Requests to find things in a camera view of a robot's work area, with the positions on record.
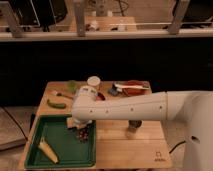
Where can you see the yellow corn cob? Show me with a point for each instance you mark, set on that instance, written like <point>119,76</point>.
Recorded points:
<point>48,151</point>

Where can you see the red plate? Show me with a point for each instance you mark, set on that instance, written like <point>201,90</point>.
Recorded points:
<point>134,91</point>

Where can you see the green cucumber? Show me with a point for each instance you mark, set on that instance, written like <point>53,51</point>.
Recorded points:
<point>56,105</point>

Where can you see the white cup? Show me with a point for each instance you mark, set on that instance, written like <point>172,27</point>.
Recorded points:
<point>94,81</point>

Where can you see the dark bowl with orange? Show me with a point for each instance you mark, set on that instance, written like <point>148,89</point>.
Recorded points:
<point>101,96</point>

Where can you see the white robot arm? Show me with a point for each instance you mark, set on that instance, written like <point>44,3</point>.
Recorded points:
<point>195,108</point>

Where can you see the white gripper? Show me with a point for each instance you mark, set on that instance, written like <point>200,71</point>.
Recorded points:
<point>78,124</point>

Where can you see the dark grape cluster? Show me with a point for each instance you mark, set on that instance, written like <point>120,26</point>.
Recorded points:
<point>83,134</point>

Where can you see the green cup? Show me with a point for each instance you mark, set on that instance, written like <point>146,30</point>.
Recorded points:
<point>72,86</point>

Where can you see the green plastic tray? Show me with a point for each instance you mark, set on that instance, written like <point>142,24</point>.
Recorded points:
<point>70,150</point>

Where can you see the white spoon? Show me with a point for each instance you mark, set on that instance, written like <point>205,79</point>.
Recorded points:
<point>130,86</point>

